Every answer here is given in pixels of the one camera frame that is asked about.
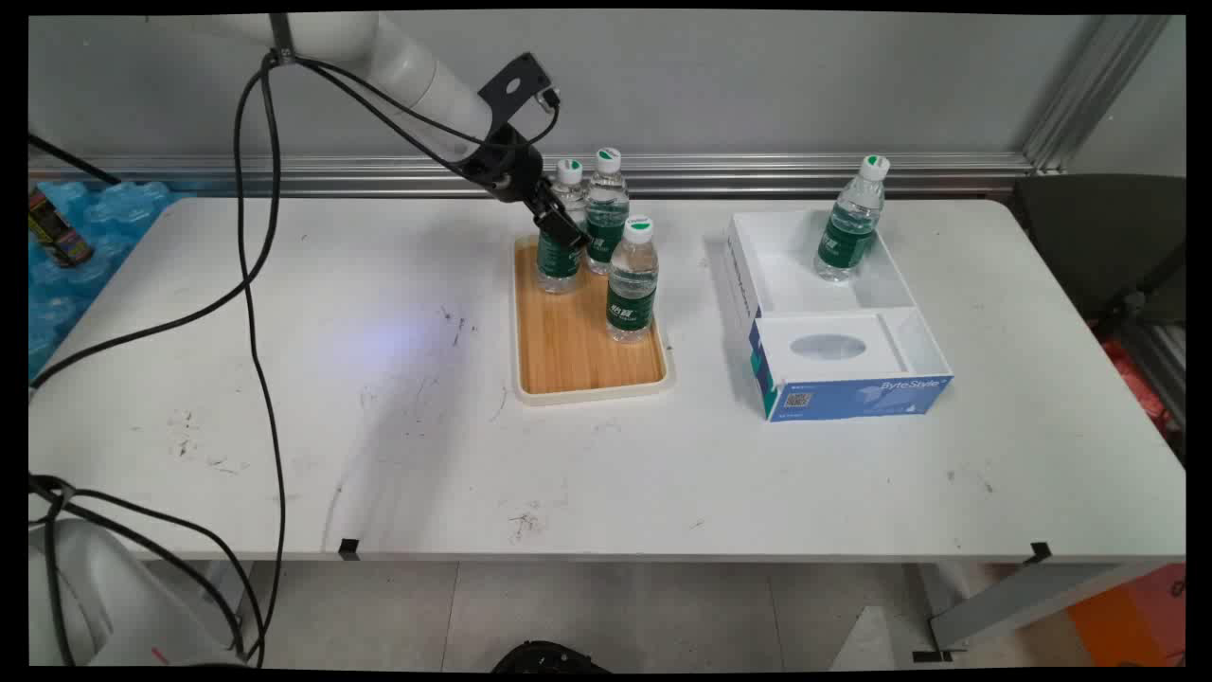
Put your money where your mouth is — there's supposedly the blue shrink-wrapped bottle pack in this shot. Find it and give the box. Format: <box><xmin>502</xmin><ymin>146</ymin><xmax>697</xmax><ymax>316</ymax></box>
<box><xmin>28</xmin><ymin>180</ymin><xmax>179</xmax><ymax>378</ymax></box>

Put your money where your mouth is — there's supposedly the red bag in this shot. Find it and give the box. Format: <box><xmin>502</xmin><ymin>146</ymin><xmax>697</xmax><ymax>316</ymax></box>
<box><xmin>1096</xmin><ymin>324</ymin><xmax>1177</xmax><ymax>439</ymax></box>

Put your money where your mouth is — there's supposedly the white table leg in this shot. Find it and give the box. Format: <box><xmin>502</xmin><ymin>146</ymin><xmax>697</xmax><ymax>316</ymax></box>
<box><xmin>912</xmin><ymin>563</ymin><xmax>1142</xmax><ymax>662</ymax></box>

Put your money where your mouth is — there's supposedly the diagonal aluminium post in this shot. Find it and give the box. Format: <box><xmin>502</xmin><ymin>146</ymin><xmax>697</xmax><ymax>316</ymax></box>
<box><xmin>1021</xmin><ymin>14</ymin><xmax>1173</xmax><ymax>173</ymax></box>

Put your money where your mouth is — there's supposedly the long black robot cable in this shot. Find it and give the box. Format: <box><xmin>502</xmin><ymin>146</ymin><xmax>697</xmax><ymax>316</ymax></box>
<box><xmin>232</xmin><ymin>13</ymin><xmax>290</xmax><ymax>664</ymax></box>
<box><xmin>28</xmin><ymin>52</ymin><xmax>285</xmax><ymax>391</ymax></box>

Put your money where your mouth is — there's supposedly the black object on floor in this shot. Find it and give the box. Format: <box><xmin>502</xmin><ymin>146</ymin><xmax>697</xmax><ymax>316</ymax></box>
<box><xmin>490</xmin><ymin>640</ymin><xmax>613</xmax><ymax>674</ymax></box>

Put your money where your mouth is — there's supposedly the thin black cable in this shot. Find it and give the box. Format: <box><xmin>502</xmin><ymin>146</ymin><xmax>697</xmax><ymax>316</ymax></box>
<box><xmin>28</xmin><ymin>133</ymin><xmax>122</xmax><ymax>186</ymax></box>

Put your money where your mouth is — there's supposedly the green label water bottle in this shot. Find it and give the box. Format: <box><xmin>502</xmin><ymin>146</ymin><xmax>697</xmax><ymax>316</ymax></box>
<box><xmin>535</xmin><ymin>159</ymin><xmax>590</xmax><ymax>296</ymax></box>
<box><xmin>583</xmin><ymin>147</ymin><xmax>632</xmax><ymax>277</ymax></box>
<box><xmin>606</xmin><ymin>215</ymin><xmax>660</xmax><ymax>344</ymax></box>
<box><xmin>814</xmin><ymin>154</ymin><xmax>892</xmax><ymax>284</ymax></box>

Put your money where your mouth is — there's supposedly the orange floor mat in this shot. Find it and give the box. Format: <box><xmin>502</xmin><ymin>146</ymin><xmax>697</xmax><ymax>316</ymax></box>
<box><xmin>1068</xmin><ymin>564</ymin><xmax>1186</xmax><ymax>667</ymax></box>

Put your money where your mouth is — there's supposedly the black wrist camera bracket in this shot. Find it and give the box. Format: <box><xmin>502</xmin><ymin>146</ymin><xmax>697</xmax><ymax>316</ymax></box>
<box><xmin>477</xmin><ymin>52</ymin><xmax>561</xmax><ymax>122</ymax></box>

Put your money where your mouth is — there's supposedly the blue and white cardboard box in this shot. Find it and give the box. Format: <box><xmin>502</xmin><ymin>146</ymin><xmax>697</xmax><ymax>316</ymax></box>
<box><xmin>725</xmin><ymin>208</ymin><xmax>954</xmax><ymax>423</ymax></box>

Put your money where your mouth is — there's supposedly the aluminium frame beam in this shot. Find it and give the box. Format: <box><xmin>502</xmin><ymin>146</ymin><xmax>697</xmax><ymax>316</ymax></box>
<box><xmin>1120</xmin><ymin>320</ymin><xmax>1186</xmax><ymax>432</ymax></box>

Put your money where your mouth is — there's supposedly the bamboo tray with cream rim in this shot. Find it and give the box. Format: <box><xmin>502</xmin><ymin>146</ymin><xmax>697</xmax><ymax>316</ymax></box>
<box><xmin>511</xmin><ymin>233</ymin><xmax>676</xmax><ymax>407</ymax></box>

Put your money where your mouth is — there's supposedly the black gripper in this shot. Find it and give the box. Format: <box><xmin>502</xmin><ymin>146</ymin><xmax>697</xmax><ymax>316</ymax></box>
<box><xmin>458</xmin><ymin>121</ymin><xmax>594</xmax><ymax>255</ymax></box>

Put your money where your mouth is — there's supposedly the horizontal aluminium rail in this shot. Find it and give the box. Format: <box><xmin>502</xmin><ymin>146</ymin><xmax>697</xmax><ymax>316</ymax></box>
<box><xmin>28</xmin><ymin>150</ymin><xmax>1035</xmax><ymax>199</ymax></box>

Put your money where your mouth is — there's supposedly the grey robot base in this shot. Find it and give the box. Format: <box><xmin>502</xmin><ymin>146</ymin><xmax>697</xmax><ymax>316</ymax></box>
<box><xmin>28</xmin><ymin>518</ymin><xmax>249</xmax><ymax>669</ymax></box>

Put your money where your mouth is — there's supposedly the black cable bundle at base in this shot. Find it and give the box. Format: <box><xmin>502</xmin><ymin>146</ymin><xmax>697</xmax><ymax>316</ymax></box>
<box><xmin>28</xmin><ymin>474</ymin><xmax>271</xmax><ymax>664</ymax></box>

